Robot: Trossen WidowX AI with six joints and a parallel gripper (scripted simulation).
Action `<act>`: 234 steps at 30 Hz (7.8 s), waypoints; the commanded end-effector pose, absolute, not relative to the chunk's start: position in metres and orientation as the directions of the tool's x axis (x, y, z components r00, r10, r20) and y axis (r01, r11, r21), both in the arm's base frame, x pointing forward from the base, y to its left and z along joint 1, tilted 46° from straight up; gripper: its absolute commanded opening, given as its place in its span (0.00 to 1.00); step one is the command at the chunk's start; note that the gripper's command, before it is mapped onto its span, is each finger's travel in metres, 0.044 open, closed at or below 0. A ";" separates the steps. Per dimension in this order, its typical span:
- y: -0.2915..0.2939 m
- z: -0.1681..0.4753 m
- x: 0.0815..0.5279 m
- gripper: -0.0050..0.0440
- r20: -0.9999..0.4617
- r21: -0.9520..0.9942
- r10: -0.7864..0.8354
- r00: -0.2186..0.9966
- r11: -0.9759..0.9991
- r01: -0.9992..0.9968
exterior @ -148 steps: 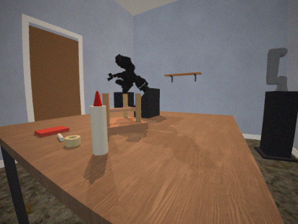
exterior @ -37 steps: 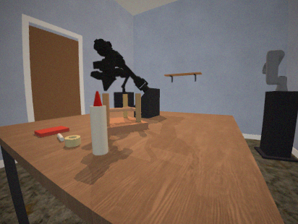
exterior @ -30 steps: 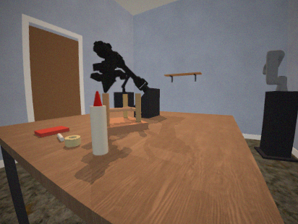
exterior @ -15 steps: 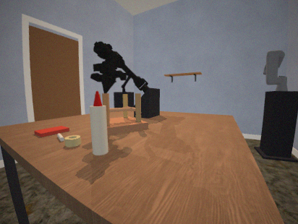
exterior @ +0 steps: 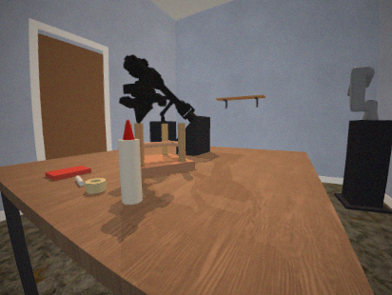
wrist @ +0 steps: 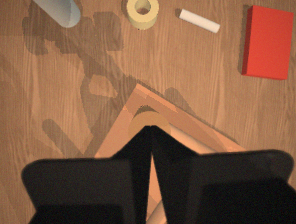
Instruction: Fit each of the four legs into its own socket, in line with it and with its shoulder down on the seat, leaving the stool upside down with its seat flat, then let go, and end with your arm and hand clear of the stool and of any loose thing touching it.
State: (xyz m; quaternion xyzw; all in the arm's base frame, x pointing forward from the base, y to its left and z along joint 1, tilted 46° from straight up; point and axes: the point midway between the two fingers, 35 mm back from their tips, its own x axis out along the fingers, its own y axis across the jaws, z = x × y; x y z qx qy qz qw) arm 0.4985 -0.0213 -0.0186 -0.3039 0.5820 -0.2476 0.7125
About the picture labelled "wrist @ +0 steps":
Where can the red rectangular block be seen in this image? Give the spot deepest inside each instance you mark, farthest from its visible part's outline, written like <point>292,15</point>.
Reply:
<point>267,43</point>

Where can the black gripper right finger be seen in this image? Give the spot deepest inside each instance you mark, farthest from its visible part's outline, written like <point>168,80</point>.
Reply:
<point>181,173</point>

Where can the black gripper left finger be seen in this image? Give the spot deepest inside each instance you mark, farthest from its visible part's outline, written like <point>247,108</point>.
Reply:
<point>111,180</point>

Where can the white glue bottle with red cap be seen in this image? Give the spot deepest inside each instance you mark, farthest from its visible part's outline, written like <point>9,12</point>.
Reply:
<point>64,12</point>

